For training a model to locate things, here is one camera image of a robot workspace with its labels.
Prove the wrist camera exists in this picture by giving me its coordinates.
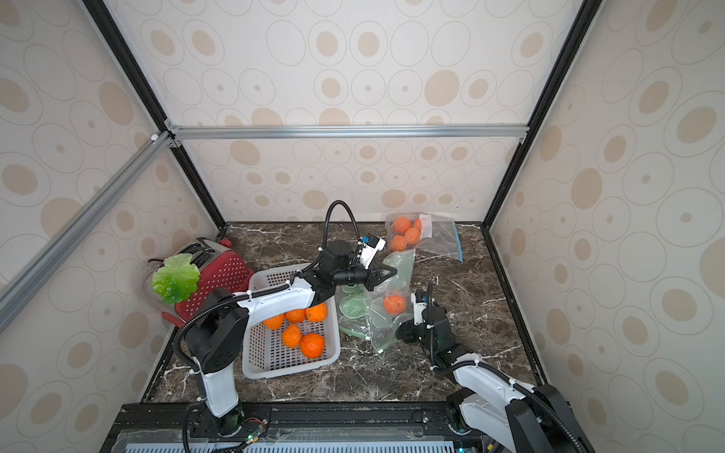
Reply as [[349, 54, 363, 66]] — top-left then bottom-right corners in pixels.
[[412, 292, 429, 326], [359, 235, 386, 269]]

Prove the green plastic leaf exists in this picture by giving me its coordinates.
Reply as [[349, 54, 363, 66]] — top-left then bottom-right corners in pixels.
[[151, 253, 201, 305]]

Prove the green-edged zip-top bag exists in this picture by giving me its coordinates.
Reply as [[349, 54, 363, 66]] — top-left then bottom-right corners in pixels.
[[367, 250, 415, 354]]

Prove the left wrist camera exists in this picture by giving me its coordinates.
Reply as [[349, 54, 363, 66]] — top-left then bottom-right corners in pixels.
[[359, 235, 386, 269]]

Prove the diagonal aluminium rail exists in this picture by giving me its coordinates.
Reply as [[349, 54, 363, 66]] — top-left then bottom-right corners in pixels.
[[1, 131, 171, 330]]

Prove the horizontal aluminium rail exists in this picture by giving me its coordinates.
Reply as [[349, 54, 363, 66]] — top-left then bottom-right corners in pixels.
[[157, 122, 529, 142]]

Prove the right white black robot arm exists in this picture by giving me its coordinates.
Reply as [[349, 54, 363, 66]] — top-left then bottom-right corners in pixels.
[[396, 284, 594, 452]]

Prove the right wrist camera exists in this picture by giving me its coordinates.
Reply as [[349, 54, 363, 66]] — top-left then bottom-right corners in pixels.
[[412, 292, 429, 326]]

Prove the orange taken out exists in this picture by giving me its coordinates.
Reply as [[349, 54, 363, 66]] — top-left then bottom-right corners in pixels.
[[285, 310, 307, 324], [281, 324, 303, 349], [383, 294, 407, 316], [299, 333, 326, 360], [306, 303, 328, 323]]

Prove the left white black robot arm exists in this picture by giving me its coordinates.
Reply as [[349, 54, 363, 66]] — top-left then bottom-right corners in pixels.
[[173, 200, 396, 419]]

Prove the green zip-top bag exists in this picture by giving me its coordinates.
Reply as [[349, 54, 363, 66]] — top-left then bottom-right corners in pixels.
[[335, 284, 371, 340]]

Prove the red dotted toaster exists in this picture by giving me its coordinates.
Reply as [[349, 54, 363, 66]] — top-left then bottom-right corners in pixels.
[[143, 237, 254, 327]]

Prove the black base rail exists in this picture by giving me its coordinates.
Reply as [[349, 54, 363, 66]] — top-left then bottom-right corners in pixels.
[[101, 402, 506, 452]]

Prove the white perforated plastic basket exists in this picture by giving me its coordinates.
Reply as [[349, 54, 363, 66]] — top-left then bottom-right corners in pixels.
[[241, 263, 342, 379]]

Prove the clear zip-top bag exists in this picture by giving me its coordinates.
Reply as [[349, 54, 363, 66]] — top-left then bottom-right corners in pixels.
[[385, 213, 464, 262]]

